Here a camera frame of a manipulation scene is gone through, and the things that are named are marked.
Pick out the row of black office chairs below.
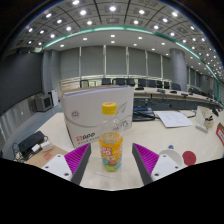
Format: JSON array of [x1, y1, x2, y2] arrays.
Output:
[[79, 77, 183, 92]]

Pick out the open red-trimmed cardboard box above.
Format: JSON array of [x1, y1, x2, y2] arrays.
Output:
[[215, 122, 224, 146]]

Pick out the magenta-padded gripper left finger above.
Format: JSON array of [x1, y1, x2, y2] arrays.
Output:
[[41, 143, 92, 186]]

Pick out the yellow-capped clear drink bottle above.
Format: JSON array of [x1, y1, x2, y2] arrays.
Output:
[[98, 101, 125, 173]]

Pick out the small white charger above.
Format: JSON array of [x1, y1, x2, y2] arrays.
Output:
[[39, 140, 54, 153]]

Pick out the small open white box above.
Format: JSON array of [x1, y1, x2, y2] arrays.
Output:
[[194, 106, 215, 130]]

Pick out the round ceiling lights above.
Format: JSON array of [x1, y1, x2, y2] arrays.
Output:
[[15, 0, 224, 78]]

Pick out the black desk console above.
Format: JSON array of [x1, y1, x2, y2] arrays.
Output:
[[132, 105, 156, 123]]

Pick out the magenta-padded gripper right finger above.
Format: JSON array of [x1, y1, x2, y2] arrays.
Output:
[[131, 143, 183, 186]]

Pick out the white power strip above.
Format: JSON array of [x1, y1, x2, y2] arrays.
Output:
[[195, 123, 210, 134]]

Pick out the grey monitor cabinet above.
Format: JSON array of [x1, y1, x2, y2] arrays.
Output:
[[32, 93, 55, 113]]

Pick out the white paper sheets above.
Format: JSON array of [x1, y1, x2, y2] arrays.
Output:
[[155, 110, 195, 129]]

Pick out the large white printed cardboard box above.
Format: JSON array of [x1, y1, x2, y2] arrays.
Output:
[[60, 85, 135, 149]]

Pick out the black cable bundle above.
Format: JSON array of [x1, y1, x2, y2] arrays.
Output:
[[11, 142, 28, 162]]

